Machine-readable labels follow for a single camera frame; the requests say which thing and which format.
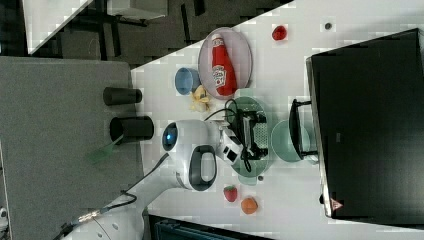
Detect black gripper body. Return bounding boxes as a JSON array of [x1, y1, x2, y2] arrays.
[[237, 111, 268, 160]]

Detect blue plastic bowl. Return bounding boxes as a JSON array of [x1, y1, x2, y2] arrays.
[[174, 68, 201, 95]]

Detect red ketchup bottle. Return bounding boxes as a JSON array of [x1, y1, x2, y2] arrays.
[[212, 34, 237, 96]]

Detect green slotted spatula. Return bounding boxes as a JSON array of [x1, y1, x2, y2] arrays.
[[85, 135, 123, 164]]

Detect black pot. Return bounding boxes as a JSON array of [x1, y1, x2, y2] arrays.
[[109, 116, 154, 144]]

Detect green oval plastic strainer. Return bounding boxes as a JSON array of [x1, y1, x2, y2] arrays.
[[225, 89, 272, 186]]

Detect orange toy fruit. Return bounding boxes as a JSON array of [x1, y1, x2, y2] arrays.
[[241, 197, 258, 215]]

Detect grey round plate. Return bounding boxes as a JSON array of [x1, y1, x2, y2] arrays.
[[198, 27, 252, 100]]

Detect black cylindrical container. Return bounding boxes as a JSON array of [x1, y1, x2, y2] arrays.
[[103, 87, 143, 106]]

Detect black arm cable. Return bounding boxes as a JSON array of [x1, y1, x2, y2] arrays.
[[203, 98, 253, 174]]

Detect small red toy tomato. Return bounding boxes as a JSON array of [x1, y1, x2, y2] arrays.
[[272, 25, 287, 41]]

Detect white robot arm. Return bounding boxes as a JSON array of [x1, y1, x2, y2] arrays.
[[55, 110, 268, 240]]

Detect yellow toy banana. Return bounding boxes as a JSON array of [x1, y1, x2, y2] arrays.
[[190, 85, 210, 112]]

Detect red toy strawberry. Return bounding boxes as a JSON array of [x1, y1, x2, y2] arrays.
[[223, 186, 238, 202]]

